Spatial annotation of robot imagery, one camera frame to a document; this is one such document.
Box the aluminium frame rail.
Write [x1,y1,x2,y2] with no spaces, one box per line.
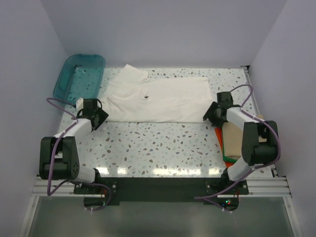
[31,177,292,198]

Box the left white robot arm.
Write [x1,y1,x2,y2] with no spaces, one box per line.
[39,98,109,194]

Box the orange folded t shirt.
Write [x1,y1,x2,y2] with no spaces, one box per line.
[214,127,234,168]

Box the teal plastic basket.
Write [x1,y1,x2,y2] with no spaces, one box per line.
[53,54,106,104]

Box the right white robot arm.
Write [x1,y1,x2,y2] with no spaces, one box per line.
[203,92,281,194]

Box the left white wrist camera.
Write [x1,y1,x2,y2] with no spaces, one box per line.
[76,98,84,110]

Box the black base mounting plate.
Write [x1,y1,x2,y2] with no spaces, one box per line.
[74,177,249,211]

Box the green folded t shirt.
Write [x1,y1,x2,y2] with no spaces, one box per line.
[222,149,240,163]

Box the white printed t shirt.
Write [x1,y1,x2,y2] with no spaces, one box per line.
[100,65,214,123]

